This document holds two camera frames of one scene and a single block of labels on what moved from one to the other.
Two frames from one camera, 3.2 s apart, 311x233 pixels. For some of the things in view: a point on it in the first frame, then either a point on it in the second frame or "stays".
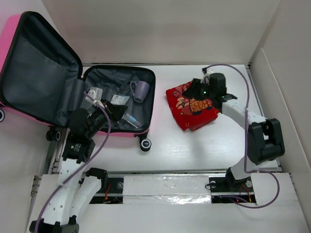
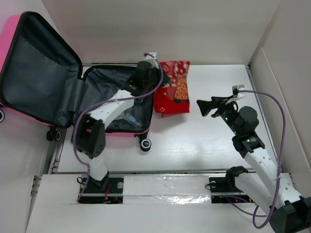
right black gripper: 193,92 → 217,102
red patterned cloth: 191,114 → 174,98
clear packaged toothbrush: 132,120 stays
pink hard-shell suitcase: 41,82 stays
